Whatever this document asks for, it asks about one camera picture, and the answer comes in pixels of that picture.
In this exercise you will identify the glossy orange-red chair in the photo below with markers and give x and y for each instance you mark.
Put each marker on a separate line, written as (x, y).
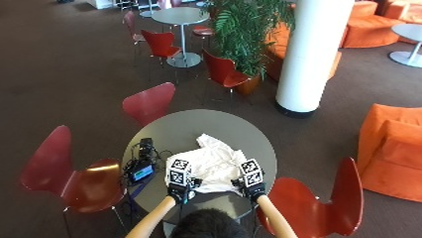
(316, 208)

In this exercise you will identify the grey round pedestal table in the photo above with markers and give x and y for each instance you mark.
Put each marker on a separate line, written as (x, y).
(181, 20)

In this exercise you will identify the white round pillar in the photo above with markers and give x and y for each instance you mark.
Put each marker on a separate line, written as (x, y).
(315, 53)

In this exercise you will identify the orange plant pot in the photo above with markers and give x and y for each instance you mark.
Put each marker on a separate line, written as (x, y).
(248, 85)

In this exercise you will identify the glossy dark red chair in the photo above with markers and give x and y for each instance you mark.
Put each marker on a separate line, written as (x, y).
(75, 178)

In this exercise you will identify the person's left hand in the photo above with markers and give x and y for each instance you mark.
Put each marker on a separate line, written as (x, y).
(179, 191)

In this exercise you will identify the orange bench seat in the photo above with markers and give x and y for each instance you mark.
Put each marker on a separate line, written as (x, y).
(281, 49)

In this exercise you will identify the white marker cube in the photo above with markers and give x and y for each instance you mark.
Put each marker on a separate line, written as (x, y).
(252, 173)
(179, 172)

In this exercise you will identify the white round pedestal table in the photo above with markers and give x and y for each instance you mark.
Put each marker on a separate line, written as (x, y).
(410, 41)

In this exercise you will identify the green potted palm plant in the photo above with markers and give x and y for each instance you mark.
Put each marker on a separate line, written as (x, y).
(247, 29)

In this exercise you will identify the matte red chair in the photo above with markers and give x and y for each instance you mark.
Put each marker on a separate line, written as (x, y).
(148, 103)

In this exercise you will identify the pale pink chair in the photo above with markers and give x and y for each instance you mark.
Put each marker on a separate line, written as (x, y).
(131, 24)

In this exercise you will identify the red round stool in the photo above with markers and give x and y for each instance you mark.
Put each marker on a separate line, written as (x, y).
(203, 31)

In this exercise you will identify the black camera with screen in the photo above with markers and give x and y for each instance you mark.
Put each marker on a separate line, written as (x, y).
(143, 165)

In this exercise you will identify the white cloth garment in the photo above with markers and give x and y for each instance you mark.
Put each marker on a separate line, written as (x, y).
(213, 162)

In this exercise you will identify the orange round sofa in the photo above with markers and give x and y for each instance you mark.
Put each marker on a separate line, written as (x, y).
(369, 26)

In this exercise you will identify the large orange armchair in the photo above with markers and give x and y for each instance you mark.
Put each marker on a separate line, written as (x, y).
(392, 152)

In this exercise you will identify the person's right hand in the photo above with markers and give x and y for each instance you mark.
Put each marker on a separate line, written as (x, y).
(255, 192)

